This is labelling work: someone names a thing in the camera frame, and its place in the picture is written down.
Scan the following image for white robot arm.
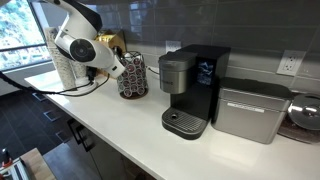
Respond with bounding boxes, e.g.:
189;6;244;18
31;0;125;78

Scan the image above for black Keurig coffee maker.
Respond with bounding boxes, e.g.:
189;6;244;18
158;44;231;140

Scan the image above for silver countertop ice maker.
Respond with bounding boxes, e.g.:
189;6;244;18
212;77;293;144

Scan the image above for window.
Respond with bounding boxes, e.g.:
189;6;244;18
0;0;51;70

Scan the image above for wooden side table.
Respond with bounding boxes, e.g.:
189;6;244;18
21;148;56;180

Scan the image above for red black tool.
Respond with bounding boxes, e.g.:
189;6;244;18
1;148;13;168

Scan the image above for wire coffee pod rack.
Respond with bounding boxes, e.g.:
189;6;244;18
117;51;148;99

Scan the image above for white wall outlet left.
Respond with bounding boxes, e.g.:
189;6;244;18
165;40;181;52

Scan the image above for white wall outlet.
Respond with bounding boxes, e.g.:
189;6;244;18
277;50;306;76
165;40;181;52

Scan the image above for black cabinet door handle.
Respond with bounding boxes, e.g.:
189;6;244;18
67;119;95;152

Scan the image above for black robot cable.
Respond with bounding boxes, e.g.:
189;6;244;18
0;66;111;98

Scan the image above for white wall outlet right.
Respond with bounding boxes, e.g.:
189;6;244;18
277;50;306;76

